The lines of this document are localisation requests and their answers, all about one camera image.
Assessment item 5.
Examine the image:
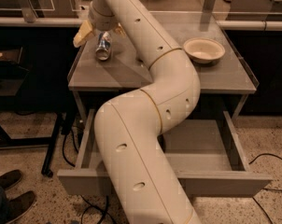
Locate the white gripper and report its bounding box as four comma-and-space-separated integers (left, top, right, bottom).
73, 2, 126, 48

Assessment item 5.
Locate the blue silver redbull can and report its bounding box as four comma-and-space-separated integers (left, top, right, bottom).
95, 32, 112, 61

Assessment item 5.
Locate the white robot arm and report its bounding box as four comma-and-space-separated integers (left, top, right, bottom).
74, 0, 202, 224

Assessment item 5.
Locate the open grey top drawer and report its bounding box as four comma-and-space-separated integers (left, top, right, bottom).
58, 111, 272, 197

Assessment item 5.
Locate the grey cabinet table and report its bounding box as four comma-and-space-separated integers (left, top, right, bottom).
68, 11, 258, 119

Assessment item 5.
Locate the white paper bowl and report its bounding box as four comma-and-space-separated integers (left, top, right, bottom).
183, 38, 225, 64

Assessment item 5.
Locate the upper brown shoe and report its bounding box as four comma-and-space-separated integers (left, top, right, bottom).
0, 170, 22, 189

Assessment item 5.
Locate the black side table frame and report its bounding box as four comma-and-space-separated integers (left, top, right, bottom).
0, 48, 63, 177

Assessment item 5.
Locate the black floor cable left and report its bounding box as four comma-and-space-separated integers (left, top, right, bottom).
61, 126, 118, 224

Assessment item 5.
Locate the black floor cable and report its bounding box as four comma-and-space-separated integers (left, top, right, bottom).
61, 126, 118, 224
247, 152, 282, 224

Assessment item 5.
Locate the black floor cable right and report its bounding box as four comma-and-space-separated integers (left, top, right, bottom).
247, 152, 282, 224

